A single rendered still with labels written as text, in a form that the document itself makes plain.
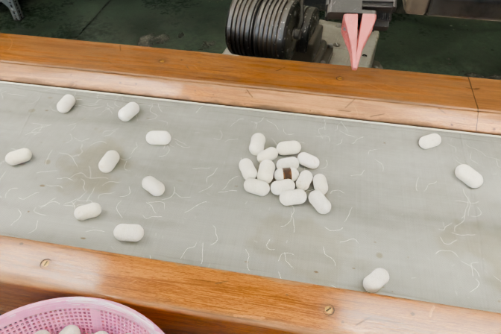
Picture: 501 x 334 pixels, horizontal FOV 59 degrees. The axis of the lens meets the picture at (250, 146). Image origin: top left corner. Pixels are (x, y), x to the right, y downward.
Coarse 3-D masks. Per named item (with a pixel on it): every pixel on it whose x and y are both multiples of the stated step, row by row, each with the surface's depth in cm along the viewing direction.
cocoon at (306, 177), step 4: (304, 172) 58; (308, 172) 58; (300, 176) 58; (304, 176) 58; (308, 176) 58; (300, 180) 57; (304, 180) 57; (308, 180) 58; (296, 184) 58; (300, 184) 57; (304, 184) 57; (308, 184) 57; (300, 188) 57; (304, 188) 57
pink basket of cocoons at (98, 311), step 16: (32, 304) 44; (48, 304) 44; (64, 304) 44; (80, 304) 44; (96, 304) 44; (112, 304) 44; (0, 320) 43; (16, 320) 44; (48, 320) 45; (64, 320) 45; (80, 320) 45; (96, 320) 45; (112, 320) 45; (128, 320) 44; (144, 320) 43
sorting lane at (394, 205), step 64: (0, 128) 67; (64, 128) 67; (128, 128) 67; (192, 128) 67; (256, 128) 67; (320, 128) 67; (384, 128) 67; (0, 192) 58; (64, 192) 58; (128, 192) 58; (192, 192) 58; (384, 192) 58; (448, 192) 58; (192, 256) 51; (256, 256) 51; (320, 256) 51; (384, 256) 51; (448, 256) 51
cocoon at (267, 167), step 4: (264, 160) 60; (268, 160) 59; (260, 164) 60; (264, 164) 59; (268, 164) 59; (272, 164) 59; (260, 168) 59; (264, 168) 58; (268, 168) 58; (272, 168) 59; (260, 172) 58; (264, 172) 58; (268, 172) 58; (272, 172) 59; (260, 176) 58; (264, 176) 58; (268, 176) 58; (272, 176) 58; (264, 180) 58; (268, 180) 58
